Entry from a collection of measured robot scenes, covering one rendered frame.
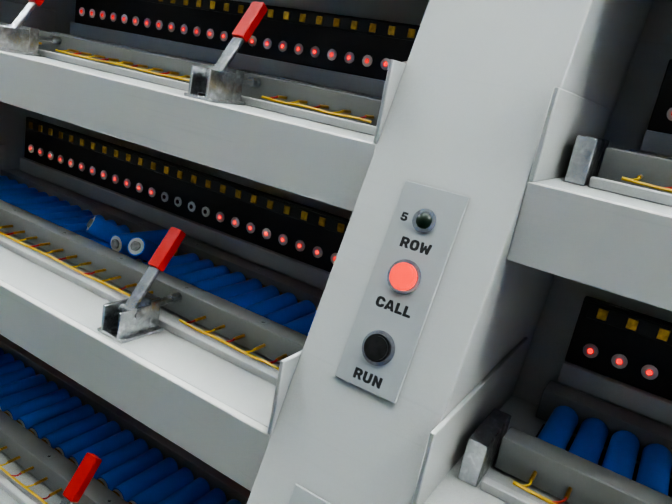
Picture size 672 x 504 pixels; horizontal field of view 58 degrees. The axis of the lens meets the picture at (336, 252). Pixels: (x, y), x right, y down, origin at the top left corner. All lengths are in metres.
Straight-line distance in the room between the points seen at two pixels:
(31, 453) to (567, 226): 0.49
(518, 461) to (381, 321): 0.12
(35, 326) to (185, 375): 0.15
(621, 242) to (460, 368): 0.10
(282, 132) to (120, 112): 0.16
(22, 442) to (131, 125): 0.31
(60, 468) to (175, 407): 0.20
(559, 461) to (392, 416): 0.11
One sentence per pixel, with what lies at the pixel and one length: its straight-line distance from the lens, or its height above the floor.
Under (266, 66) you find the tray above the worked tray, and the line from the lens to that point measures 0.67.
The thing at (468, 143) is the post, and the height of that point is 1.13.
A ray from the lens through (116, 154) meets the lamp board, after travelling 0.74.
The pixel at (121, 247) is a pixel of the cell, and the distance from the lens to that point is 0.59.
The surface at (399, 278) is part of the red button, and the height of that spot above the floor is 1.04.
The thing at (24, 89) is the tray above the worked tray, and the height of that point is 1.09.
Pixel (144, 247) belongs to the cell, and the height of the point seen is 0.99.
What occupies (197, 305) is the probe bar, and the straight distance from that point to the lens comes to 0.50.
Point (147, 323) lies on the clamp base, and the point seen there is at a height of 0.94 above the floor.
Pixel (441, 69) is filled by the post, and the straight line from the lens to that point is 0.38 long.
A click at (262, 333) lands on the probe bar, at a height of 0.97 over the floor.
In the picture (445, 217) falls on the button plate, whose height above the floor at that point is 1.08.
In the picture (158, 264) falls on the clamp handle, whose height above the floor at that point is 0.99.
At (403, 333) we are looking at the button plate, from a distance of 0.34.
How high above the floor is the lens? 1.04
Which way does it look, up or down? 1 degrees up
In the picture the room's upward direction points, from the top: 20 degrees clockwise
